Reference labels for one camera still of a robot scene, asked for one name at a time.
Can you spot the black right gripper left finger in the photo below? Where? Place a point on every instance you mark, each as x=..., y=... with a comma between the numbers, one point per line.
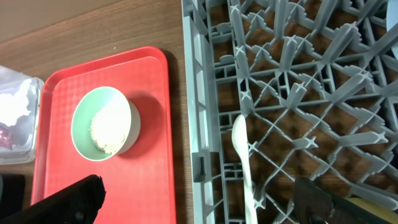
x=78, y=203

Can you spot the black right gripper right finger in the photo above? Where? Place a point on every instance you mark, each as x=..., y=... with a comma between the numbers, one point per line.
x=314, y=204

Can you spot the green bowl with rice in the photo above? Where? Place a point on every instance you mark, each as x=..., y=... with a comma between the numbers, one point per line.
x=104, y=124

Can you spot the white plastic spoon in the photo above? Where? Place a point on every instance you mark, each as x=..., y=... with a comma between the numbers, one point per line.
x=240, y=144

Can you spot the yellow plastic cup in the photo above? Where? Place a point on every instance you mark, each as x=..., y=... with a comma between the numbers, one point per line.
x=377, y=210

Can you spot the red snack wrapper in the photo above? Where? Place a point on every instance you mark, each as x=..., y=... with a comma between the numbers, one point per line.
x=6, y=139

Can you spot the white tissue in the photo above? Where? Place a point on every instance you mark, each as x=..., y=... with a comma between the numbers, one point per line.
x=13, y=106

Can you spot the grey dishwasher rack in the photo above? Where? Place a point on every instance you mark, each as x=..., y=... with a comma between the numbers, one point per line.
x=317, y=85

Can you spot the black plastic bin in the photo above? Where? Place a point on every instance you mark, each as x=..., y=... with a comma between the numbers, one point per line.
x=12, y=194

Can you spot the clear plastic bin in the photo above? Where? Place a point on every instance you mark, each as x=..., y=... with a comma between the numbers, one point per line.
x=24, y=133

